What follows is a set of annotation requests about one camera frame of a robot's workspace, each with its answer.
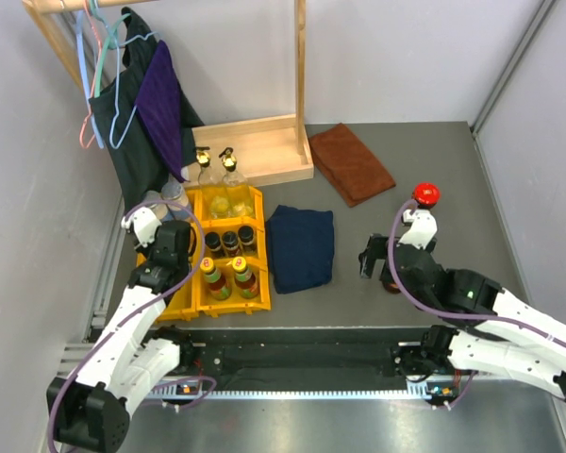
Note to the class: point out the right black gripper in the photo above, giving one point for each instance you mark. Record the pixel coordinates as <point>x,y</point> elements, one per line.
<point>376,249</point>

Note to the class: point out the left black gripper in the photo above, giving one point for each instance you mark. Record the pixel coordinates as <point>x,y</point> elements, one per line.
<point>156,242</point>

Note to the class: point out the red lid jar front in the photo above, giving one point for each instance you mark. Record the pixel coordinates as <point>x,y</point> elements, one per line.
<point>390,287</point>

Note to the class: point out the red lid jar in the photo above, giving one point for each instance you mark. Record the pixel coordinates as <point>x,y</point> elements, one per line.
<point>390,287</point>
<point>426,195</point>

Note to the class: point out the black cap spice jar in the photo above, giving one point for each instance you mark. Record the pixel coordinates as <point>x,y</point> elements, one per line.
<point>214,245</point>
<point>231,244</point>
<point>248,240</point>

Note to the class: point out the white salt canister front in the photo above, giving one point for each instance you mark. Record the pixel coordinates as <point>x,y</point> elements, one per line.
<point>156,204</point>

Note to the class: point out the white salt canister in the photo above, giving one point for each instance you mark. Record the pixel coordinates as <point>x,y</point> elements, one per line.
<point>156,204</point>
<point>173,191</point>

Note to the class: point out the sauce bottle yellow cap front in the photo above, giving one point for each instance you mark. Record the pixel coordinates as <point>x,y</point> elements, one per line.
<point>218,285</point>

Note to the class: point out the sauce bottle yellow cap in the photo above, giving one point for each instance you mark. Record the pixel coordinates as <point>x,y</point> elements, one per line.
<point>245,279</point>
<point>218,285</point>

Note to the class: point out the white salt canister back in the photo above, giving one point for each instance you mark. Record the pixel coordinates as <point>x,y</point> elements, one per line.
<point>173,191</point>

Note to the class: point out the sauce bottle yellow cap back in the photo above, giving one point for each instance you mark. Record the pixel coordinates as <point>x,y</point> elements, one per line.
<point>245,279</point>

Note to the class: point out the red lid jar back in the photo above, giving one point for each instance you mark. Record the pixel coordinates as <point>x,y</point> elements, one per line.
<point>426,195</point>

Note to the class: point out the clear oil bottle gold cap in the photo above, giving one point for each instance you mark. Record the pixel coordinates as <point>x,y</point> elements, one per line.
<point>236,185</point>

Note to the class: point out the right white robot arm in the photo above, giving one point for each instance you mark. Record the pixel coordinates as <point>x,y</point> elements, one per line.
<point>486,328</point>

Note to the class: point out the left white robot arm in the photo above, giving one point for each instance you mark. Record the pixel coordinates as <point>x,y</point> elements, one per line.
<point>92,408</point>

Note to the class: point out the yellow bin organizer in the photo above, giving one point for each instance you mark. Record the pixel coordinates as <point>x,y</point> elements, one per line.
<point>195,298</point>

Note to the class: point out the navy blue folded cloth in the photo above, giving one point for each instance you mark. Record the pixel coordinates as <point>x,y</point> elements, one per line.
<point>300,248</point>

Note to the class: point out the brown folded towel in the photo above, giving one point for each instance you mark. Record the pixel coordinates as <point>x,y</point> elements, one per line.
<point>349,165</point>

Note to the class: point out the dark green hanging garment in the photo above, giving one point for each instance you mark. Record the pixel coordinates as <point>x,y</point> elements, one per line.
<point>137,165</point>

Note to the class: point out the wooden clothes rack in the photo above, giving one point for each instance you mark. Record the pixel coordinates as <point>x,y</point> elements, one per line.
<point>272,150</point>

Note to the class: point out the pink clothes hanger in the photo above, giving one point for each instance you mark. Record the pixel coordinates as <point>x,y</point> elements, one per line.
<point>89,132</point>

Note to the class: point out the purple hanging cloth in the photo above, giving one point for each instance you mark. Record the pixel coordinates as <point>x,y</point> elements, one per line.
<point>159,104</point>

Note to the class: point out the green clothes hanger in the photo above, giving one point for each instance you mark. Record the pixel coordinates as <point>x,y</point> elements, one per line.
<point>110,42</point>

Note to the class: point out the blue clothes hanger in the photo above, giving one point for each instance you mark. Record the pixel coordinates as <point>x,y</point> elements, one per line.
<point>112,139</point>

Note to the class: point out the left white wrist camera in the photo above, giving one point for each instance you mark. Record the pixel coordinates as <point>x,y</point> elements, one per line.
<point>144,224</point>

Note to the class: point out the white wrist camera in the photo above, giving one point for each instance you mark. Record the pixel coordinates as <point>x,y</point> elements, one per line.
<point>422,229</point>
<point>144,224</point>

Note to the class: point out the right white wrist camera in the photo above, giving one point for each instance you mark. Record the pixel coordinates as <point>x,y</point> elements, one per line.
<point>422,229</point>

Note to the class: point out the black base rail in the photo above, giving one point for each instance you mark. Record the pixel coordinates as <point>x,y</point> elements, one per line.
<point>319,360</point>

